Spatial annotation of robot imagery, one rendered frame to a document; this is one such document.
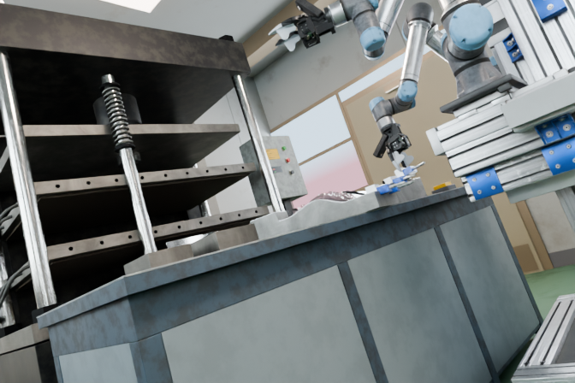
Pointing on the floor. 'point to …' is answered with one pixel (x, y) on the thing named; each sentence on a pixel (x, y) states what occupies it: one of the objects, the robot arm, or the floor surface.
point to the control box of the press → (283, 162)
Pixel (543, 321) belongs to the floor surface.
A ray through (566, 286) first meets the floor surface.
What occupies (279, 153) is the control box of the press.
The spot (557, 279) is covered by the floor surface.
